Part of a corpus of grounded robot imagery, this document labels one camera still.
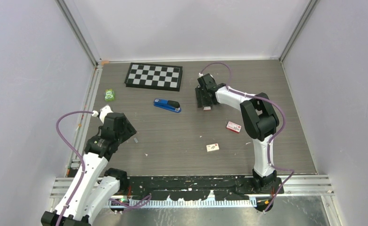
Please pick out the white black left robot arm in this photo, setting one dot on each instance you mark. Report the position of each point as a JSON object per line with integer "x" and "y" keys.
{"x": 84, "y": 200}

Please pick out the white staple box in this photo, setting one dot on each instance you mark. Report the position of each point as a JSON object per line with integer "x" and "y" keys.
{"x": 212, "y": 147}

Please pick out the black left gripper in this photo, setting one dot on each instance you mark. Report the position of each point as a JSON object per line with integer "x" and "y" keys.
{"x": 129, "y": 130}

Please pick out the blue stapler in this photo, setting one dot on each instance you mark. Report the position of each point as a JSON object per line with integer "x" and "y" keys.
{"x": 169, "y": 105}

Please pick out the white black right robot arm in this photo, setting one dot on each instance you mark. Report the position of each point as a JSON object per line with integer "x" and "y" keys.
{"x": 259, "y": 120}

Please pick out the slotted cable duct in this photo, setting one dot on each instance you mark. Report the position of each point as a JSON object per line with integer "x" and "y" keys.
{"x": 207, "y": 203}

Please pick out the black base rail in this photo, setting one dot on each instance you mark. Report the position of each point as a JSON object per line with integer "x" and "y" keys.
{"x": 193, "y": 188}

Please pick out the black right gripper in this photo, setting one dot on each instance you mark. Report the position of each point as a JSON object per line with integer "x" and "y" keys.
{"x": 200, "y": 101}

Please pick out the green toy block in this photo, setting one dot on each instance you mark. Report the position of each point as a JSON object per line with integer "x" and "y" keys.
{"x": 109, "y": 95}

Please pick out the red staple box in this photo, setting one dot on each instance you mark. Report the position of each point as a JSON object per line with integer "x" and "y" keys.
{"x": 233, "y": 127}

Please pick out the black white chessboard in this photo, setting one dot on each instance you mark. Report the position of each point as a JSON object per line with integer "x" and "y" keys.
{"x": 154, "y": 76}

